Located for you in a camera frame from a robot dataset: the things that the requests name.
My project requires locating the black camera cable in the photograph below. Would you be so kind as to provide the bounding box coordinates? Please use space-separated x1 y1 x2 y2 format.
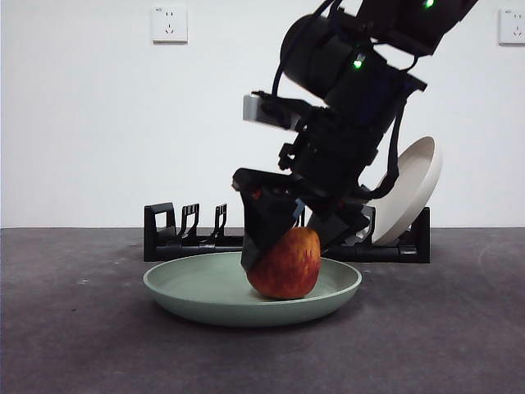
271 57 290 99

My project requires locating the beige plate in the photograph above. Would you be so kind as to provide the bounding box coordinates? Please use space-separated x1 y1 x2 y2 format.
363 135 445 246

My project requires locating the red yellow apple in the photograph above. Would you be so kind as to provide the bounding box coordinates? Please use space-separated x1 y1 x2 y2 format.
245 227 322 300

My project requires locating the white wall socket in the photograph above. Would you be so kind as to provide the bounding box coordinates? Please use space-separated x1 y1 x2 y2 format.
498 8 525 46
152 7 189 44

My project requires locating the green plate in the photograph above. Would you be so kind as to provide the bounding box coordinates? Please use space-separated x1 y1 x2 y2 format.
142 251 363 328

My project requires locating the black flat cable strap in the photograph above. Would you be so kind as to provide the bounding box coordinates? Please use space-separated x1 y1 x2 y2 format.
363 112 402 203

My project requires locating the pale grey right wrist camera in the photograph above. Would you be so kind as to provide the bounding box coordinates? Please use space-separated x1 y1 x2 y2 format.
242 92 301 133

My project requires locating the black plate rack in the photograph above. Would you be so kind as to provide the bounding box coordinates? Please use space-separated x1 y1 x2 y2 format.
143 203 431 263

